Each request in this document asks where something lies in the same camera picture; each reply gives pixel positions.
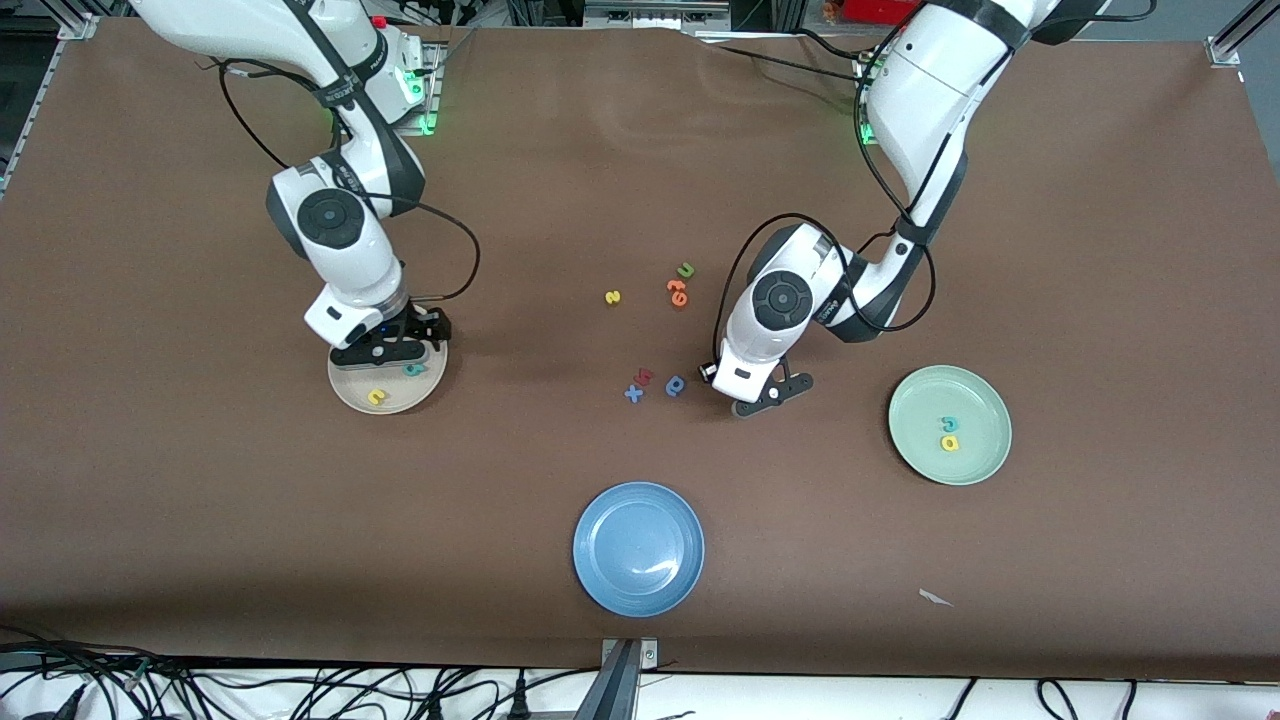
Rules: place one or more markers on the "aluminium frame profile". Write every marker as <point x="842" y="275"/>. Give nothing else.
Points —
<point x="1228" y="45"/>

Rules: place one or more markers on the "white paper scrap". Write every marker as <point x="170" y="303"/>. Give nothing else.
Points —
<point x="935" y="598"/>

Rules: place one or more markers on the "pale green round plate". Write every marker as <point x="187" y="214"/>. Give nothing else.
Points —
<point x="975" y="450"/>

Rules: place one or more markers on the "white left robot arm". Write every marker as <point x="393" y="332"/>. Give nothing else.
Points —
<point x="920" y="90"/>

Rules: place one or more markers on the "metal table edge bracket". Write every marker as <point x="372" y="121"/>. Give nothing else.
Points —
<point x="625" y="665"/>

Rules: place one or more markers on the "beige round plate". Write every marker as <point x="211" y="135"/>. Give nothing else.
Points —
<point x="400" y="395"/>

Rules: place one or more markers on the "blue round plate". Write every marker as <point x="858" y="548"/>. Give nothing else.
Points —
<point x="638" y="549"/>

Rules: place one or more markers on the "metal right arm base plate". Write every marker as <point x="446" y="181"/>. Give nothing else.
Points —
<point x="430" y="120"/>

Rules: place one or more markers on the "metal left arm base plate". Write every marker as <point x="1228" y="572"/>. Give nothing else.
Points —
<point x="866" y="68"/>

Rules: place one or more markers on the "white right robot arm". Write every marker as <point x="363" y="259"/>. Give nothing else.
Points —
<point x="330" y="220"/>

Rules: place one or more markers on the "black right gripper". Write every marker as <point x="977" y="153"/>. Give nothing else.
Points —
<point x="421" y="324"/>

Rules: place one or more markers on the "blue foam letter a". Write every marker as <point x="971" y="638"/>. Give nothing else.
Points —
<point x="682" y="388"/>

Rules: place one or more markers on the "brown table mat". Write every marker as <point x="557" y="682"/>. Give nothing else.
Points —
<point x="200" y="500"/>

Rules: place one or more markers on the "red box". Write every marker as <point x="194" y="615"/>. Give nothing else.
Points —
<point x="880" y="10"/>

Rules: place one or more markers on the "black power plug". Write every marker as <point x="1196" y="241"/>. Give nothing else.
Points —
<point x="437" y="709"/>
<point x="519" y="706"/>

